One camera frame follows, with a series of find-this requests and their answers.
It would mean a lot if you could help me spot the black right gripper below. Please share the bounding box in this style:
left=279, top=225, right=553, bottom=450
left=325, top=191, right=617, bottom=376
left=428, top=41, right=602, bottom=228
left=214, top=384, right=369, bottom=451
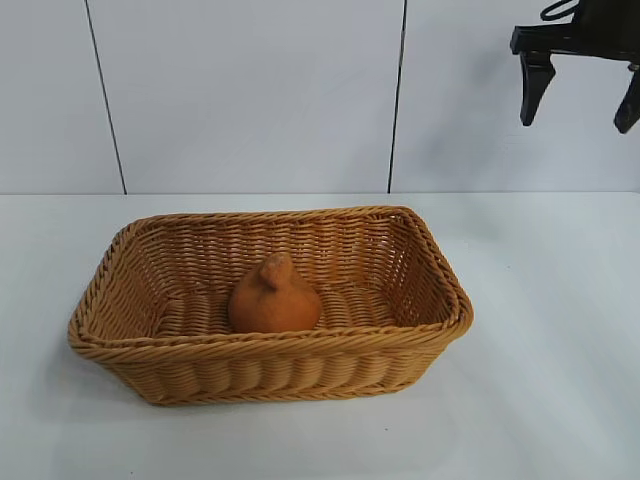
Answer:
left=510, top=0, right=640, bottom=135

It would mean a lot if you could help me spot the woven wicker rectangular basket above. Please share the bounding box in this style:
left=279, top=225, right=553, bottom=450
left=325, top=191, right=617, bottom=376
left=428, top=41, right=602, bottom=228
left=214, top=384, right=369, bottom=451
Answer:
left=67, top=204, right=475, bottom=407

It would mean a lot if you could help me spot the black right camera cable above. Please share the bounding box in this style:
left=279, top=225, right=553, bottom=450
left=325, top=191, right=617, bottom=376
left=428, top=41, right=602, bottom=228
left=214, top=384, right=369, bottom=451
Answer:
left=542, top=0, right=581, bottom=22

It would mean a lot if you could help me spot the bumpy orange fruit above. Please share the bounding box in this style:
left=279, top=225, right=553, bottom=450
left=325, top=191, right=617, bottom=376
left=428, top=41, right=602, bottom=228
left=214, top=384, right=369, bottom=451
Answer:
left=228, top=252, right=322, bottom=335

